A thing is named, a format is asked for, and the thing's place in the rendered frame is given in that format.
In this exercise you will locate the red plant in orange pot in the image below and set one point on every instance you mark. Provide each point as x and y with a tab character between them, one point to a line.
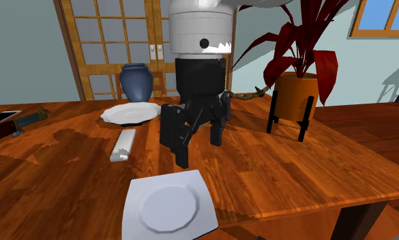
295	94

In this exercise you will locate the white round plate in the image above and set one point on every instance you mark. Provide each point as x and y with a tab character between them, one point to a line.
131	114

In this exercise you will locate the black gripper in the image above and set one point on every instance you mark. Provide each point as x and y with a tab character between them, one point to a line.
201	79

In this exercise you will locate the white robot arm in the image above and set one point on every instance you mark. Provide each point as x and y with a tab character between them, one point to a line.
199	26

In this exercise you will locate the white square plate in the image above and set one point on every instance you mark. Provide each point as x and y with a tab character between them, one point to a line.
169	206

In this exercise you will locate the blue ceramic vase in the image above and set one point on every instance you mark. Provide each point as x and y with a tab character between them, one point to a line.
136	83

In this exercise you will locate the white rectangular bar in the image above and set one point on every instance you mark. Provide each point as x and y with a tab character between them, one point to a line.
124	144

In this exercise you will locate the brown twisted branch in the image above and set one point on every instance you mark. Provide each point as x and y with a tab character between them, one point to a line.
249	95

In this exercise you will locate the wooden table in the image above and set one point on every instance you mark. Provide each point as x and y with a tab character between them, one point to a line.
269	172

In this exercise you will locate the wooden framed window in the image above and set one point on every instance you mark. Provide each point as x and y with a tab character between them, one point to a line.
382	16

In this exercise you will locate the white smartphone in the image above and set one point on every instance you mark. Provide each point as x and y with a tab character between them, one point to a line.
1	117

